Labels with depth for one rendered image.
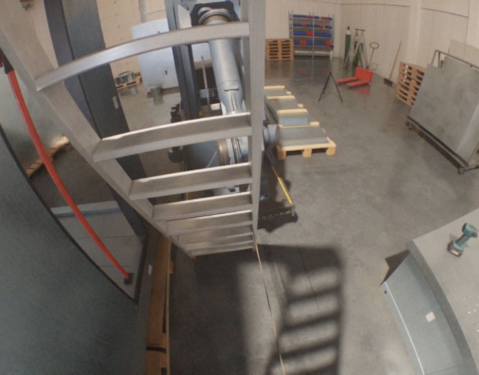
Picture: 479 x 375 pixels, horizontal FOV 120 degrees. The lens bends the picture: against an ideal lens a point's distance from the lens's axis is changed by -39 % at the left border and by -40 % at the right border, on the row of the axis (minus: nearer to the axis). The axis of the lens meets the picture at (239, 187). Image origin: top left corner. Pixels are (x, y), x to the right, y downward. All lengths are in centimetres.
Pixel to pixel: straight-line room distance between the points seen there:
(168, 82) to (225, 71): 563
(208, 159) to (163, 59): 532
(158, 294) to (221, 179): 127
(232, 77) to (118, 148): 75
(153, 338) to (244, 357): 63
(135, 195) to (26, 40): 53
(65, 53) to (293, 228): 214
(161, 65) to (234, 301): 603
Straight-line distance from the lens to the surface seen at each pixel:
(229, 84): 111
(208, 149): 147
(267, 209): 181
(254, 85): 40
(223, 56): 121
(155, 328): 170
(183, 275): 197
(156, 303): 175
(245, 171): 69
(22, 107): 101
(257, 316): 175
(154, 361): 166
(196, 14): 150
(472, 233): 156
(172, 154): 268
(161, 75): 673
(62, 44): 130
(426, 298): 166
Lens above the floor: 168
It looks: 41 degrees down
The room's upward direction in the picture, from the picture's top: 6 degrees counter-clockwise
